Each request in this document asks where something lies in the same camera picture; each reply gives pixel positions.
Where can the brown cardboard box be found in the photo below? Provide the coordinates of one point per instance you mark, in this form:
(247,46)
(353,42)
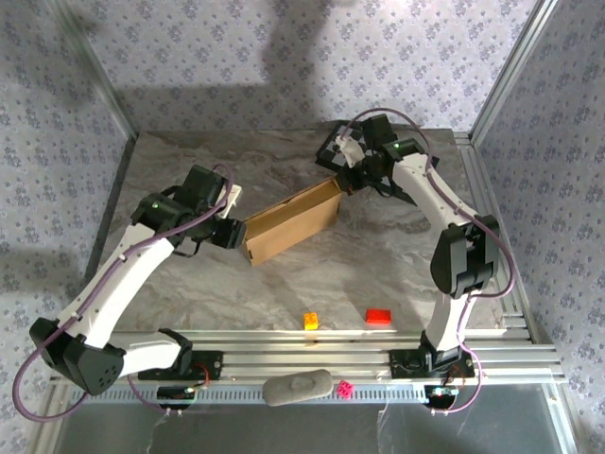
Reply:
(293,222)

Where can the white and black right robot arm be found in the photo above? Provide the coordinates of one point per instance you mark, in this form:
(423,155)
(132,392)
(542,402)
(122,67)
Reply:
(425,194)

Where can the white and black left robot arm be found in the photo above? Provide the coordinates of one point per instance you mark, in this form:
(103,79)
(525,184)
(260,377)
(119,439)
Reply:
(118,279)

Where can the black and white checkerboard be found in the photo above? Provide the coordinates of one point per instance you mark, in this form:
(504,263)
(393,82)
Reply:
(328,158)

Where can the red toy brick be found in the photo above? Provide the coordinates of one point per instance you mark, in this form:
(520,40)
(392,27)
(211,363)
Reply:
(379,317)

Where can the orange toy brick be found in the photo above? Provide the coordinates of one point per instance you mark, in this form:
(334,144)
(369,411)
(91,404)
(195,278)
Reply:
(310,321)

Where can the left circuit board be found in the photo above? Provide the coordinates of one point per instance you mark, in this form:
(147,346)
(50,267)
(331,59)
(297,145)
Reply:
(175,393)

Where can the circuit board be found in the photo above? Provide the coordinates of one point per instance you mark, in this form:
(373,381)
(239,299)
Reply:
(175,393)
(440,392)

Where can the grey oval stone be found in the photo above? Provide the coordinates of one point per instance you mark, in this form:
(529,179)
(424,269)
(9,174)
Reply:
(298,388)

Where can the pink die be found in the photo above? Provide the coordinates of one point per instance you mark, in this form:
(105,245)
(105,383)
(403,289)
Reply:
(345,389)

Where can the right circuit board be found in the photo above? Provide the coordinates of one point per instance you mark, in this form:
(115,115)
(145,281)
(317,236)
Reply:
(440,392)

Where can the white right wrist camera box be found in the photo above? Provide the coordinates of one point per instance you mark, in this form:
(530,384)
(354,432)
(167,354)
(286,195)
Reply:
(350,150)

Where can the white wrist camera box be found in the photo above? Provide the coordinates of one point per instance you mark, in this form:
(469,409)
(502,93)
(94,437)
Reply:
(350,150)
(232,201)

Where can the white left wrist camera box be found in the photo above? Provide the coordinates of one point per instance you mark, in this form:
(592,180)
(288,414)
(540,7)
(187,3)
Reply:
(232,201)

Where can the grey side rail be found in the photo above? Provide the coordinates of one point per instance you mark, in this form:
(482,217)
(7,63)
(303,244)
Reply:
(118,189)

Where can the aluminium side rail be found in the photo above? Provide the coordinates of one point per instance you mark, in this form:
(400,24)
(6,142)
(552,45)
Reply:
(475,165)

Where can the aluminium upright post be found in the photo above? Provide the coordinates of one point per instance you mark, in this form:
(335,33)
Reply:
(100,71)
(513,71)

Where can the aluminium mounting rail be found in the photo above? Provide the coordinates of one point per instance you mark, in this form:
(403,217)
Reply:
(307,354)

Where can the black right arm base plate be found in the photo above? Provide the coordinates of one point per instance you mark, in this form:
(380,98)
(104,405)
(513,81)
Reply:
(402,364)

